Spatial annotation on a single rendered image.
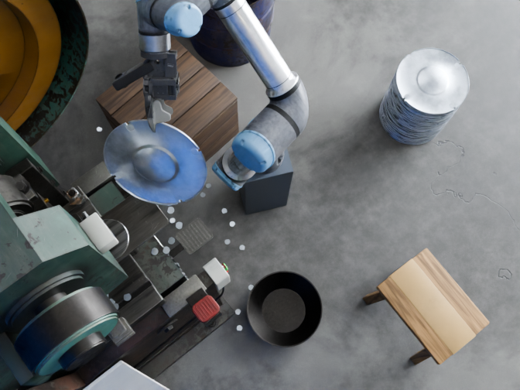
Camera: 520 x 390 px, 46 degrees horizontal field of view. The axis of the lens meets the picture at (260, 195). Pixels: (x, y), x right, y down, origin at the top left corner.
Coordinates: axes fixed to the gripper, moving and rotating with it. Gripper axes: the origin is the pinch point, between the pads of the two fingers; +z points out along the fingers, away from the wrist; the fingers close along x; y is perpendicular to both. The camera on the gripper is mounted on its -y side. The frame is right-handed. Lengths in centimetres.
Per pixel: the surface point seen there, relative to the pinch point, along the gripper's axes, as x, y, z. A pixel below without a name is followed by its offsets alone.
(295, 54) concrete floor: 131, 44, 16
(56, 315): -64, -7, 10
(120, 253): -2.4, -10.9, 38.3
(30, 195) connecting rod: -43.8, -16.1, -3.0
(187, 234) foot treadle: 56, 1, 68
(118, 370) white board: -9, -13, 77
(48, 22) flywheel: -8.4, -20.2, -28.1
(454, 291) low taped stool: 28, 99, 72
